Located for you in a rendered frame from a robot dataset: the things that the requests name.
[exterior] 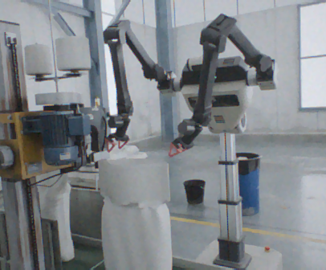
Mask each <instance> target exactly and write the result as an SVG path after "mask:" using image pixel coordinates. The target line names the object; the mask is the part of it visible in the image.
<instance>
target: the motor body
mask: <svg viewBox="0 0 326 270"><path fill-rule="evenodd" d="M72 113H73V111H56V112H55V111H53V112H41V113H40V116H41V117H40V124H41V130H42V135H43V144H44V145H45V146H46V147H45V148H43V152H44V160H45V162H46V163H47V164H48V165H49V166H65V165H70V164H72V163H75V161H76V160H77V149H78V148H77V145H76V144H74V140H73V138H75V136H70V134H68V130H67V119H68V117H73V114H72Z"/></svg>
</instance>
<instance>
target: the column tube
mask: <svg viewBox="0 0 326 270"><path fill-rule="evenodd" d="M5 31H7V32H10V33H15V35H16V38H17V40H18V44H17V45H16V46H17V47H16V55H17V61H18V74H19V82H20V85H21V87H20V88H21V96H22V111H23V112H29V104H28V97H27V91H26V76H25V71H24V59H23V53H22V38H21V31H20V26H18V25H14V24H8V23H4V22H0V114H10V113H17V112H18V107H17V94H16V91H15V89H16V87H15V86H14V70H13V68H14V67H13V59H12V52H11V49H10V48H11V47H9V46H7V45H6V36H5ZM14 139H17V137H16V132H15V123H14V122H12V123H0V140H14ZM1 183H2V197H3V202H4V207H5V217H6V231H7V237H8V247H9V252H10V266H11V270H35V266H34V254H33V248H32V236H31V229H30V217H29V211H28V201H27V200H28V198H27V196H26V194H27V192H26V179H25V180H21V179H20V178H5V177H1ZM34 187H35V188H31V193H32V205H33V208H34V210H33V212H34V219H35V230H36V240H37V241H36V243H37V246H38V247H37V248H38V257H39V270H45V262H44V255H43V240H42V228H41V223H40V212H39V202H38V198H39V196H38V190H37V185H36V184H34Z"/></svg>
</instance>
